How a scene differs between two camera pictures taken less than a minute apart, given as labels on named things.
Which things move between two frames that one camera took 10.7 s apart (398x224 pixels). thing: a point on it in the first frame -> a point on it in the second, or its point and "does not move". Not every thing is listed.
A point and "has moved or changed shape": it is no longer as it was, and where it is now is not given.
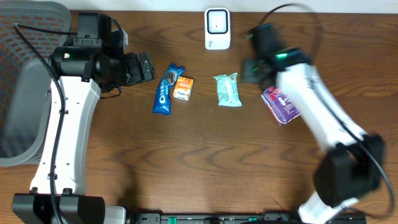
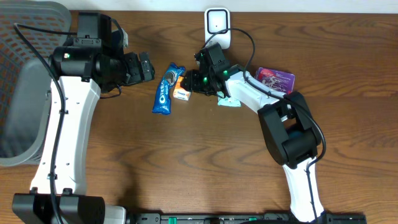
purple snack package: (281, 107) has moved or changed shape
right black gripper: (250, 71) -> (197, 82)
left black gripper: (133, 68) does not move
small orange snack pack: (183, 88) does not move
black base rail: (240, 218) does not move
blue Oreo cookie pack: (162, 103) does not move
